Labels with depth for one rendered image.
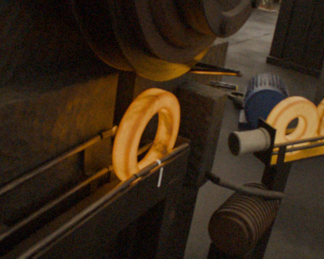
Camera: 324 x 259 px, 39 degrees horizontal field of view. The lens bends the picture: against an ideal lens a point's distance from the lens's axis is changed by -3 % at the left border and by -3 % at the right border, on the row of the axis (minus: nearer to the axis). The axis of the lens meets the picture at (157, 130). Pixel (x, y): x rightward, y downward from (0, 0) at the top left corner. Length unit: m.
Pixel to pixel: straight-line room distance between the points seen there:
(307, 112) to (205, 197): 1.09
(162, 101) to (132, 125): 0.09
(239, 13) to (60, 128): 0.35
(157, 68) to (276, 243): 1.39
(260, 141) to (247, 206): 0.16
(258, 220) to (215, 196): 1.09
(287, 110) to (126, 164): 0.51
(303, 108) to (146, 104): 0.52
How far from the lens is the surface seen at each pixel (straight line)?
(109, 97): 0.85
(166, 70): 0.79
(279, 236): 2.09
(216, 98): 1.03
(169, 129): 0.93
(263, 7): 9.73
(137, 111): 0.80
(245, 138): 1.14
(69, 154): 0.79
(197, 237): 1.94
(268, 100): 2.90
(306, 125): 1.25
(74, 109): 0.78
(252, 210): 1.17
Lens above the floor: 1.12
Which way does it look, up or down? 23 degrees down
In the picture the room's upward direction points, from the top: 9 degrees clockwise
